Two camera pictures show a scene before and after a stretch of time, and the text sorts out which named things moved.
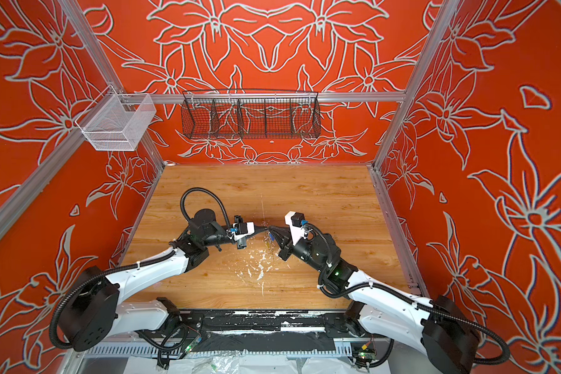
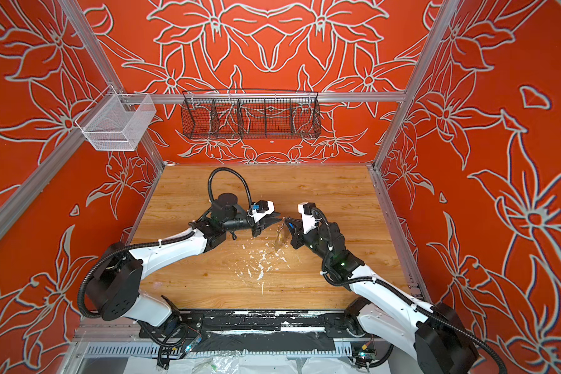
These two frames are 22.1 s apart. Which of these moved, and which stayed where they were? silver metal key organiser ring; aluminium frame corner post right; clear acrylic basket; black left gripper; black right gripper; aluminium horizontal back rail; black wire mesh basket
Moved: black left gripper; silver metal key organiser ring; black right gripper
Stayed: clear acrylic basket; black wire mesh basket; aluminium frame corner post right; aluminium horizontal back rail
